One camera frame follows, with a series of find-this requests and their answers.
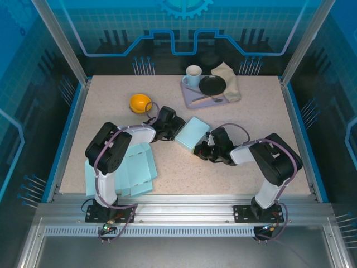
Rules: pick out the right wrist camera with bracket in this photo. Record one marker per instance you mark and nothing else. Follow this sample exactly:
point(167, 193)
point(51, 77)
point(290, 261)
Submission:
point(209, 139)

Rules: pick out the aluminium table side rail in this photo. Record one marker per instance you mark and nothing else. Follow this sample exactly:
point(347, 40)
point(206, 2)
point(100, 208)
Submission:
point(72, 134)
point(298, 134)

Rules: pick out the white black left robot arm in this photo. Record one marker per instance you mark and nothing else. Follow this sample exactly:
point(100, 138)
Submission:
point(108, 187)

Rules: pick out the aluminium frame post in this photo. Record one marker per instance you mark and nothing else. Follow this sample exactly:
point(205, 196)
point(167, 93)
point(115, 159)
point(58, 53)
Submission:
point(61, 39)
point(308, 39)

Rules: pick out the pale blue mug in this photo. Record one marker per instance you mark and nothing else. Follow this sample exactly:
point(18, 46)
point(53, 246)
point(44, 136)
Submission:
point(192, 79)

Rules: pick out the beige cloth napkin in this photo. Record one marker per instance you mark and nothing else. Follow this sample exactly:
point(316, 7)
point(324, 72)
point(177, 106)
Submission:
point(228, 81)

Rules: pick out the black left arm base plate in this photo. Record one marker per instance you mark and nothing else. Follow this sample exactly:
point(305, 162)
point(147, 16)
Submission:
point(92, 216)

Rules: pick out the aluminium mounting rail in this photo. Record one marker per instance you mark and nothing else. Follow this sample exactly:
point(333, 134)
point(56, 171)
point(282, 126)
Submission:
point(184, 209)

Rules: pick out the lavender plastic tray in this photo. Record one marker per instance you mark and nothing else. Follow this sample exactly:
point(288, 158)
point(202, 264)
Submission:
point(191, 95)

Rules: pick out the grey metal front panel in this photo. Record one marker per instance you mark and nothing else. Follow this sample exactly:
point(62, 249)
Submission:
point(178, 251)

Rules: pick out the silver metal knife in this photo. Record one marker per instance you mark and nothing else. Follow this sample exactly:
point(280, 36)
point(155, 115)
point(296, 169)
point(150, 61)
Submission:
point(198, 100)

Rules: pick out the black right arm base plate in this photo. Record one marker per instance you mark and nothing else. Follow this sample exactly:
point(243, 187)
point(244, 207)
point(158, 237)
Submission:
point(241, 213)

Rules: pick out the orange bowl with patterned outside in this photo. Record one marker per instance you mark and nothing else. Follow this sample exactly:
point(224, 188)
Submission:
point(139, 102)

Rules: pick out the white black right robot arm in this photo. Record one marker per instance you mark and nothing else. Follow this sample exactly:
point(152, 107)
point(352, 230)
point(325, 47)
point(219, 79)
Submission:
point(276, 162)

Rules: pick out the light blue paper box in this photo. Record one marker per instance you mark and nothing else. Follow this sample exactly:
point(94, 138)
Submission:
point(192, 134)
point(139, 167)

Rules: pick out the black round plate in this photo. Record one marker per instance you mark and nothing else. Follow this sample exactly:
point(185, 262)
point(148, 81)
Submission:
point(212, 85)

